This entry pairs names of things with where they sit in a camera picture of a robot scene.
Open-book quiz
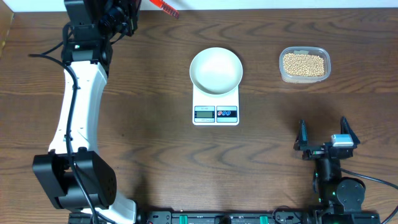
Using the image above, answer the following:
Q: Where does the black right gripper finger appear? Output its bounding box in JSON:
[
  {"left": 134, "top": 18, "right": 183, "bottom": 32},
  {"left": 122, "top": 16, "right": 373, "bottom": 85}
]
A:
[
  {"left": 294, "top": 119, "right": 308, "bottom": 150},
  {"left": 340, "top": 116, "right": 360, "bottom": 145}
]

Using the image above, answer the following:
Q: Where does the red plastic measuring scoop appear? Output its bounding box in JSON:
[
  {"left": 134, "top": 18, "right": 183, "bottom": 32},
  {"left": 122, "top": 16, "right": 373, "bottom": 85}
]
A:
[{"left": 150, "top": 0, "right": 179, "bottom": 19}]

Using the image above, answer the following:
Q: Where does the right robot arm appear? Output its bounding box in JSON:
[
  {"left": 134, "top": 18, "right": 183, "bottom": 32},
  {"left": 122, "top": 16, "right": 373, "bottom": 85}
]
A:
[{"left": 294, "top": 117, "right": 366, "bottom": 223}]

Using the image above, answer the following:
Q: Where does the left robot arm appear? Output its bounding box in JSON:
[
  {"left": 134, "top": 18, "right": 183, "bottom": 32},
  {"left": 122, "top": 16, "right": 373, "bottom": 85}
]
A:
[{"left": 32, "top": 0, "right": 141, "bottom": 223}]

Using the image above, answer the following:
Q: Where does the white digital kitchen scale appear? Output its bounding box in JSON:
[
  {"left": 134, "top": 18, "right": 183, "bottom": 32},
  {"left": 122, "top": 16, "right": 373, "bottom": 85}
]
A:
[{"left": 192, "top": 87, "right": 239, "bottom": 126}]

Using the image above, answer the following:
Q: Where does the white round bowl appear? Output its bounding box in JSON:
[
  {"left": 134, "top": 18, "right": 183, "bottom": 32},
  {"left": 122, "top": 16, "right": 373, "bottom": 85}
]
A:
[{"left": 189, "top": 47, "right": 244, "bottom": 95}]

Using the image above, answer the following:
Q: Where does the clear plastic container of soybeans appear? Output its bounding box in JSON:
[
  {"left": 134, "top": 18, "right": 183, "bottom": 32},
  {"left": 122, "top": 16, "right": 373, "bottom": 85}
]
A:
[{"left": 279, "top": 47, "right": 331, "bottom": 84}]

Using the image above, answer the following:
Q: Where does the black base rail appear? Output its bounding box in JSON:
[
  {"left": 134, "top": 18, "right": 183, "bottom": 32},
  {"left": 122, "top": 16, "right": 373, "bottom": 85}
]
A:
[{"left": 68, "top": 210, "right": 381, "bottom": 224}]

